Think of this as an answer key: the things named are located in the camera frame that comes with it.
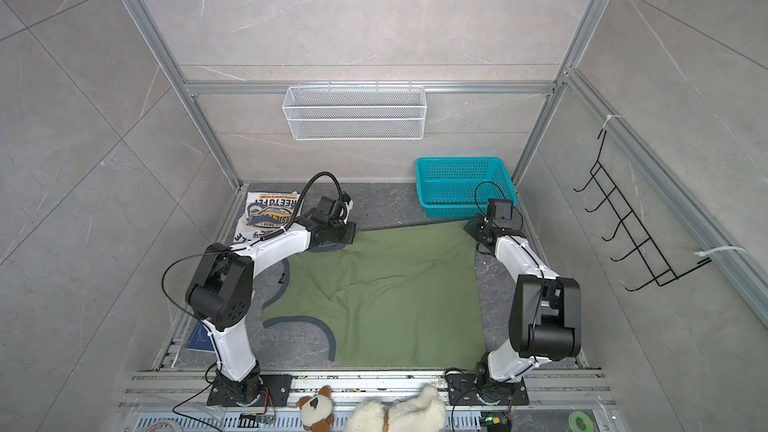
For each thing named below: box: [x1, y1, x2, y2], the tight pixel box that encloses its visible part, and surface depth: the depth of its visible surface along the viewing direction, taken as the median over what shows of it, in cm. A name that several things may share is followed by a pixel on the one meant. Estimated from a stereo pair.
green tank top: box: [263, 223, 487, 369], surface depth 90 cm
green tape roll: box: [568, 411, 595, 432], surface depth 71 cm
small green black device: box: [480, 410, 512, 432], surface depth 72 cm
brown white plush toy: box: [297, 385, 335, 432], surface depth 70 cm
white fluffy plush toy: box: [346, 385, 448, 432], surface depth 63 cm
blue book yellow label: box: [186, 321, 215, 351], surface depth 83 cm
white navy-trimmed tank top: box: [233, 191, 300, 243], surface depth 109 cm
